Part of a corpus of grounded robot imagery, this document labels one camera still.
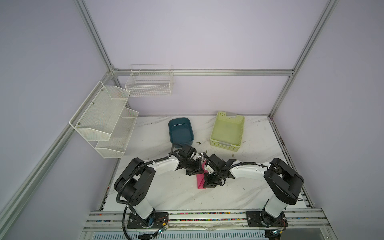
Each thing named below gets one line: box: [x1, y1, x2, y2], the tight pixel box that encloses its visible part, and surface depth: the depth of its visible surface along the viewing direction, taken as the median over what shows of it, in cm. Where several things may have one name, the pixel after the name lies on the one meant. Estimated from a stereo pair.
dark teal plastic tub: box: [168, 117, 194, 149], surface depth 111 cm
